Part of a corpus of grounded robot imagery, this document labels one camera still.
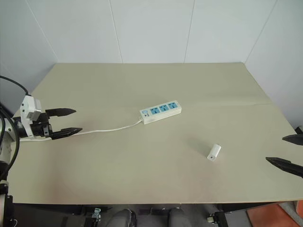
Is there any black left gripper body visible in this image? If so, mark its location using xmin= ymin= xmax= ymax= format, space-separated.
xmin=30 ymin=113 xmax=54 ymax=140

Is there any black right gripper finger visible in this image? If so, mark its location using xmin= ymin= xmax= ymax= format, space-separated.
xmin=265 ymin=156 xmax=303 ymax=178
xmin=282 ymin=134 xmax=303 ymax=146

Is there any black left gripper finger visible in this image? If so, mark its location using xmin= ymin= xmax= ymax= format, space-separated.
xmin=51 ymin=127 xmax=83 ymax=140
xmin=45 ymin=107 xmax=77 ymax=119

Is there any white plug adapter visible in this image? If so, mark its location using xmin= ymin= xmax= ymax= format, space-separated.
xmin=205 ymin=143 xmax=223 ymax=163

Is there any white power strip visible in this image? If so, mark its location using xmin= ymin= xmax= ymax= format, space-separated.
xmin=138 ymin=100 xmax=183 ymax=125

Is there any silver clamp under table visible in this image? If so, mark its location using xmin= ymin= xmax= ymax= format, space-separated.
xmin=90 ymin=207 xmax=103 ymax=221

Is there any grey rounded shape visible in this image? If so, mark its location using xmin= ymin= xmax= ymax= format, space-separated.
xmin=113 ymin=208 xmax=136 ymax=227

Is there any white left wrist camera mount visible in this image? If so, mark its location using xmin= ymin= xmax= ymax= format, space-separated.
xmin=19 ymin=94 xmax=44 ymax=138

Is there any white power cord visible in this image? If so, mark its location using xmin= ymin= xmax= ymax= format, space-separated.
xmin=18 ymin=117 xmax=144 ymax=143

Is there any black white bracket under table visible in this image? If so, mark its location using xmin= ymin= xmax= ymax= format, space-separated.
xmin=206 ymin=211 xmax=226 ymax=225

